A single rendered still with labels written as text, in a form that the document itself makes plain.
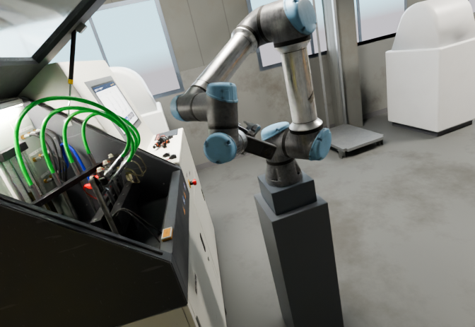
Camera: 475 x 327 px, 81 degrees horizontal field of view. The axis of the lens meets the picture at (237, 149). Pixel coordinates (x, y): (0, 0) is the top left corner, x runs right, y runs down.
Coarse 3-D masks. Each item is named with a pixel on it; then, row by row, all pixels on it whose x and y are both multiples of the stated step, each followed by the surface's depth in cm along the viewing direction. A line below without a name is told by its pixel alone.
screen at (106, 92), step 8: (96, 80) 150; (104, 80) 162; (112, 80) 177; (88, 88) 135; (96, 88) 144; (104, 88) 155; (112, 88) 168; (96, 96) 139; (104, 96) 149; (112, 96) 161; (120, 96) 175; (104, 104) 143; (112, 104) 155; (120, 104) 167; (128, 104) 182; (120, 112) 160; (128, 112) 173; (128, 120) 166; (136, 120) 182; (120, 128) 148; (136, 128) 174
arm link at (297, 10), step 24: (288, 0) 80; (264, 24) 85; (288, 24) 81; (312, 24) 83; (288, 48) 84; (288, 72) 89; (288, 96) 94; (312, 96) 92; (312, 120) 94; (288, 144) 100; (312, 144) 94
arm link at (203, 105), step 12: (216, 84) 65; (228, 84) 65; (204, 96) 69; (216, 96) 65; (228, 96) 65; (192, 108) 71; (204, 108) 68; (216, 108) 65; (228, 108) 66; (204, 120) 72; (216, 120) 66; (228, 120) 66
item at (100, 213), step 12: (132, 180) 129; (132, 192) 123; (108, 204) 111; (120, 204) 109; (132, 204) 119; (96, 216) 104; (120, 216) 103; (108, 228) 105; (120, 228) 103; (132, 228) 117
